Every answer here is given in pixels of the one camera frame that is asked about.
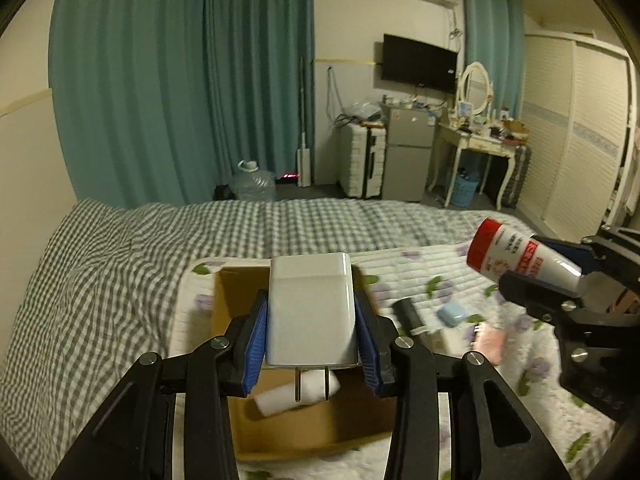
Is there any white cylindrical bottle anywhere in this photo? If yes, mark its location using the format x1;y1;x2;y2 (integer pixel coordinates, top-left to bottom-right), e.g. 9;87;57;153
254;371;342;417

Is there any grey checkered bed sheet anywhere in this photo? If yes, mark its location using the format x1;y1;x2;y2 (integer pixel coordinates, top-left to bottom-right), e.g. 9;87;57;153
0;197;533;461

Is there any white ribbed suitcase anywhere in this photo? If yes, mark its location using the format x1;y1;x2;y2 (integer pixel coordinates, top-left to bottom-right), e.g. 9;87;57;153
343;123;388;199

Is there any cardboard box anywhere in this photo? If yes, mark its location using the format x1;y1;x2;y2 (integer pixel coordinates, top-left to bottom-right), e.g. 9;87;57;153
209;259;402;462

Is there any white wall charger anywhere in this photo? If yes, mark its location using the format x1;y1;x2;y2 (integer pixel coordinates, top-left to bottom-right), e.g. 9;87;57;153
265;252;362;404

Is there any narrow teal curtain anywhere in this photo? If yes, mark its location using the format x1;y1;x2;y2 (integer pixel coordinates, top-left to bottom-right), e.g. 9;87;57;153
460;0;526;121

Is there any pink small object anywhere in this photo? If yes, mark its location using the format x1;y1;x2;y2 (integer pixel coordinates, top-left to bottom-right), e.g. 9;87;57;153
472;324;509;366

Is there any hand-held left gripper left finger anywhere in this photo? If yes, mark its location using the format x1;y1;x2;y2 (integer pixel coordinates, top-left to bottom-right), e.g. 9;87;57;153
50;289;269;480

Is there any dark striped suitcase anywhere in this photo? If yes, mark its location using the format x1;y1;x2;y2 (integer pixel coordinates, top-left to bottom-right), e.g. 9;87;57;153
501;144;533;208

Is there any wide teal curtain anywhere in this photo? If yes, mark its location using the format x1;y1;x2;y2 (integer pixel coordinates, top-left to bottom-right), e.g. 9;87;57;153
48;0;317;209

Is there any white tube with red cap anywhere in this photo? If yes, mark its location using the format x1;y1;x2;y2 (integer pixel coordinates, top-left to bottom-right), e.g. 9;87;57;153
465;217;584;294

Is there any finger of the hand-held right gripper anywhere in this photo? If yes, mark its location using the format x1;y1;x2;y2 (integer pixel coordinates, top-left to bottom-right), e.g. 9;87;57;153
531;227;640;286
499;270;603;328

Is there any white dressing table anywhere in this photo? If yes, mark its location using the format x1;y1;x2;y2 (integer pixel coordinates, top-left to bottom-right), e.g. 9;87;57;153
426;119;531;211

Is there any silver small fridge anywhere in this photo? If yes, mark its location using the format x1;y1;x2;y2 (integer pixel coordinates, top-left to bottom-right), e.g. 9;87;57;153
382;104;439;203

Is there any white sliding wardrobe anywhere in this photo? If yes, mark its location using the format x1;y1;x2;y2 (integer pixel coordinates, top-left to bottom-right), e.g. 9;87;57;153
520;31;632;242

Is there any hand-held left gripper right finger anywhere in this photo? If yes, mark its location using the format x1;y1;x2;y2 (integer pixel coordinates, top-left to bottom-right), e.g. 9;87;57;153
354;291;567;480

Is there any light blue small case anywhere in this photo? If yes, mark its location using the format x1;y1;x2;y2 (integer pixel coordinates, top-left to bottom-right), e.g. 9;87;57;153
436;302;474;329

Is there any clear large water jug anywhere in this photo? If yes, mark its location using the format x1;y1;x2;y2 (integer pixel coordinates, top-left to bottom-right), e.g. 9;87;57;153
230;159;277;202

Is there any white oval vanity mirror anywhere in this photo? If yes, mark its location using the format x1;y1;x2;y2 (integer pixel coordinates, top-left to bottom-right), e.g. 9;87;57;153
457;62;494;117

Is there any blue plastic basket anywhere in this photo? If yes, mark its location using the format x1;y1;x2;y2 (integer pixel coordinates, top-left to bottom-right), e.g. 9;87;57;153
449;170;482;209

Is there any floral quilted mat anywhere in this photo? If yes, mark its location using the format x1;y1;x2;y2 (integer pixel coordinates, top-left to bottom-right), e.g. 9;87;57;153
169;234;618;480

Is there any black cylindrical object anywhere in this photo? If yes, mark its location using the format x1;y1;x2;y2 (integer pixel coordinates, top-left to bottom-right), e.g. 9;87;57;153
392;298;429;337

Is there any black wall television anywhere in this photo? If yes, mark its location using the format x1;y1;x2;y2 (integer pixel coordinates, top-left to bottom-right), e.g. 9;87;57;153
381;33;459;95

